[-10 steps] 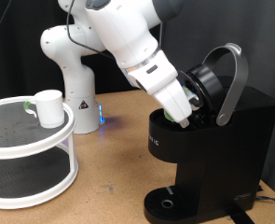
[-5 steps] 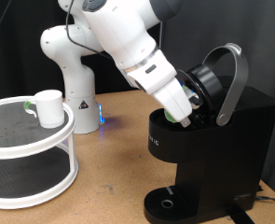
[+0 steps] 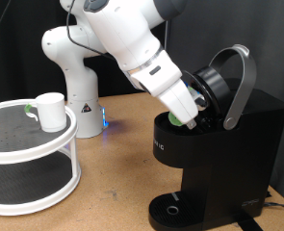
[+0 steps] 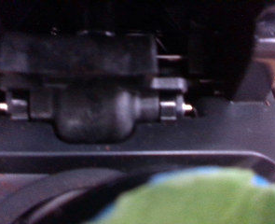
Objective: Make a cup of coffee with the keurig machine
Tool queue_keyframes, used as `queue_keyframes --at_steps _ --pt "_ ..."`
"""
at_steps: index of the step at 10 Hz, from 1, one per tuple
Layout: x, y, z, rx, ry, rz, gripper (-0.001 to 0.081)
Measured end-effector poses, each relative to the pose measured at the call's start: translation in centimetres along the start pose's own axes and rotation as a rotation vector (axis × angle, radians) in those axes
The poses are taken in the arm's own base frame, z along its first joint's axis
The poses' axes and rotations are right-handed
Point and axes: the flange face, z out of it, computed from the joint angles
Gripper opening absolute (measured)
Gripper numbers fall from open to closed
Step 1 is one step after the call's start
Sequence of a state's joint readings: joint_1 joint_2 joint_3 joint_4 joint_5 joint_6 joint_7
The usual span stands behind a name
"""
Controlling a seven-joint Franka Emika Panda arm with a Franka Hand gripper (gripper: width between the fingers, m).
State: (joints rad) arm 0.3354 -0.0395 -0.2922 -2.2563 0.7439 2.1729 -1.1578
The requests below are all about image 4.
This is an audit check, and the black Keurig coffee machine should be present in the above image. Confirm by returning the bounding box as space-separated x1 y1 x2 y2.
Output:
0 0 275 224

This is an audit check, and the coffee pod with green lid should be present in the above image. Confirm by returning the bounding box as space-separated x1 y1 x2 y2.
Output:
89 166 275 224

